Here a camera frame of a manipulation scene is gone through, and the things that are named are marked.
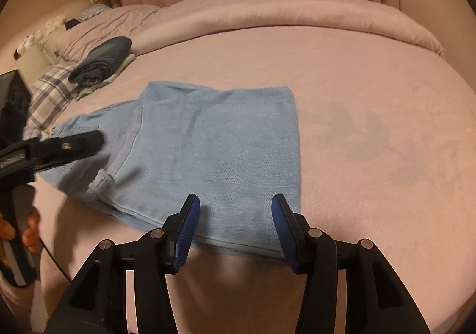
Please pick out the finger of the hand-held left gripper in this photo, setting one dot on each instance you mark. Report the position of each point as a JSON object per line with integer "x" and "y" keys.
{"x": 70, "y": 148}

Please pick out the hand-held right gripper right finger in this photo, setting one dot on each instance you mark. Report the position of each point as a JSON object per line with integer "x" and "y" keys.
{"x": 287, "y": 235}

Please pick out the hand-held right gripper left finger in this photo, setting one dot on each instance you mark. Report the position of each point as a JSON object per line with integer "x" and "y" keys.
{"x": 185, "y": 235}

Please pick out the light blue denim pants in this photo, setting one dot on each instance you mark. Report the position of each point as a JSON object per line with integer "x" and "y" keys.
{"x": 208, "y": 155}

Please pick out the person's left hand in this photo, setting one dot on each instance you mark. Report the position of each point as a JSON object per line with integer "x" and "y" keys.
{"x": 33, "y": 229}

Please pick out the plaid pillow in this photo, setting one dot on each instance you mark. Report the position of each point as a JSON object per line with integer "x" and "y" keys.
{"x": 52, "y": 96}

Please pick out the folded light green garment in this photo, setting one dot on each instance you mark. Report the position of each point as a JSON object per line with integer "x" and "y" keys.
{"x": 111, "y": 77}

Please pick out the cream pillow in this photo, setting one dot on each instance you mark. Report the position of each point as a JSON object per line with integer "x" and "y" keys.
{"x": 52, "y": 45}

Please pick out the white plush toys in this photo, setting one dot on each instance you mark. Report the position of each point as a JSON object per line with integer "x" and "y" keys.
{"x": 37, "y": 36}

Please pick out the folded dark blue jeans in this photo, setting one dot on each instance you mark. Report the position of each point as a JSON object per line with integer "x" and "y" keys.
{"x": 102, "y": 58}

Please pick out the pink pillow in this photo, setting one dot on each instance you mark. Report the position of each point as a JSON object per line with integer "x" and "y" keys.
{"x": 108, "y": 29}

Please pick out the blue checked cloth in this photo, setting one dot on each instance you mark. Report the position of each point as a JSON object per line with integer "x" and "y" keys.
{"x": 91, "y": 11}

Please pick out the pink duvet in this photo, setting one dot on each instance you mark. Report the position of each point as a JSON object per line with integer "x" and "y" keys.
{"x": 297, "y": 17}

